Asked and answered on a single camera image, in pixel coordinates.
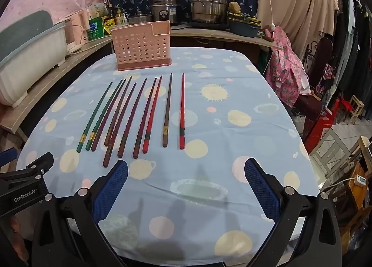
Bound pink kettle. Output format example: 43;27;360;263
64;11;89;53

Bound yellow bowl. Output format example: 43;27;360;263
227;13;262;26

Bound white dish drainer box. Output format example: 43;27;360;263
0;10;72;108

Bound silver rice cooker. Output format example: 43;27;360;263
150;0;180;26

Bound white power strip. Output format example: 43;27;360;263
347;172;368;188

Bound blue bowl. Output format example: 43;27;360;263
228;21;261;38

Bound hanging dark clothes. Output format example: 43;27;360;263
331;0;372;105

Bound person's left hand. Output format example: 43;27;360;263
9;215;30;267

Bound small wooden stool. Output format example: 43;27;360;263
347;95;365;125

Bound red plastic stool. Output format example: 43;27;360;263
303;97;342;155

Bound brown chopstick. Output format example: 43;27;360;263
162;73;173;148

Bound white and green carton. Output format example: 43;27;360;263
87;3;107;20

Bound red chopstick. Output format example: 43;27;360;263
142;75;163;154
179;73;186;150

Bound beige curtain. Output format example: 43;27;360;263
256;0;344;62

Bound yellow packet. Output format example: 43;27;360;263
103;18;118;35

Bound oil bottle with yellow label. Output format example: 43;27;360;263
114;7;126;26

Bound dark metal chair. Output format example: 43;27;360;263
293;37;335;123

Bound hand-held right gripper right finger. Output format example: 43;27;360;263
245;158;342;267

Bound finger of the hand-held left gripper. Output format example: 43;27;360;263
0;148;19;167
0;152;55;182

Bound pink pineapple print garment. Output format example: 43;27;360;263
263;26;312;108

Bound small pot with glass lid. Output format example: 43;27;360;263
128;11;153;26

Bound pink perforated chopstick holder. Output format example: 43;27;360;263
111;21;172;71

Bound light blue spotted tablecloth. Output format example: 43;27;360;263
16;47;321;267

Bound green detergent bottle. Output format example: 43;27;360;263
87;17;105;41

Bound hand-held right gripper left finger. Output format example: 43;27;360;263
30;159;130;267

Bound green chopstick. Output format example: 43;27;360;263
85;79;123;151
76;82;113;153

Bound black induction cooker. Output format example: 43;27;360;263
181;21;231;31

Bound stainless steel steamer pot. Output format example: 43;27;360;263
190;0;236;24

